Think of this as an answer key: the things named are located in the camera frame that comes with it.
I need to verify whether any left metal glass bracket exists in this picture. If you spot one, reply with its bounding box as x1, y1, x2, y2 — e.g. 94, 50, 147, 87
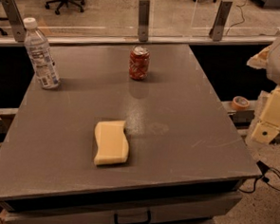
0, 0, 26, 42

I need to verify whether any grey drawer with black handle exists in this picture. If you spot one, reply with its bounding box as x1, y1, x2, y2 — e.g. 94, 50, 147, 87
0, 191, 241, 224

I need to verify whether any right metal glass bracket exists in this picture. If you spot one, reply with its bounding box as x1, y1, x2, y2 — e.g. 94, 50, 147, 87
209, 1, 233, 42

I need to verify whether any black cable on floor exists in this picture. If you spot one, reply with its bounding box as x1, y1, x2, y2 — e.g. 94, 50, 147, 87
238, 159, 280, 196

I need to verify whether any middle metal glass bracket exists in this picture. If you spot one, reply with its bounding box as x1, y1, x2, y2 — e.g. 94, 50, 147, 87
138, 0, 150, 42

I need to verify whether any clear plastic water bottle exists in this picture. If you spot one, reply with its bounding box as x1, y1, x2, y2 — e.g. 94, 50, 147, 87
23, 18, 60, 89

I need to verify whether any yellow sponge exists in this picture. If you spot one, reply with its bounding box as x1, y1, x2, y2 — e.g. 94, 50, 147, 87
94, 121, 129, 166

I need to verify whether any metal glass bracket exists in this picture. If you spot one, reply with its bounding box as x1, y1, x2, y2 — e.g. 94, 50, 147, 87
209, 1, 233, 42
138, 0, 150, 42
0, 0, 26, 42

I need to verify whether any roll of tan tape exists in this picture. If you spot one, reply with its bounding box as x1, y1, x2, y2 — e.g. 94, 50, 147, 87
231, 96, 250, 111

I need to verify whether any red coke can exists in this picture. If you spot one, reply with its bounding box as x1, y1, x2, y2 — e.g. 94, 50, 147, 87
129, 46, 150, 81

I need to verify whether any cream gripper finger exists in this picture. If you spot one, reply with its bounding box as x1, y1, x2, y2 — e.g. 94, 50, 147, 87
252, 121, 280, 143

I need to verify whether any glass barrier panel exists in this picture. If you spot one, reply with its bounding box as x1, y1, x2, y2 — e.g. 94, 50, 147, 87
14, 0, 280, 45

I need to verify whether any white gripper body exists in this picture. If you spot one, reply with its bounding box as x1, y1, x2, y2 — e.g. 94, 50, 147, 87
259, 85, 280, 130

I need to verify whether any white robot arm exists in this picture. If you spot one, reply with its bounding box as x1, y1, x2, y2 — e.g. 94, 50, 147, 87
247, 35, 280, 143

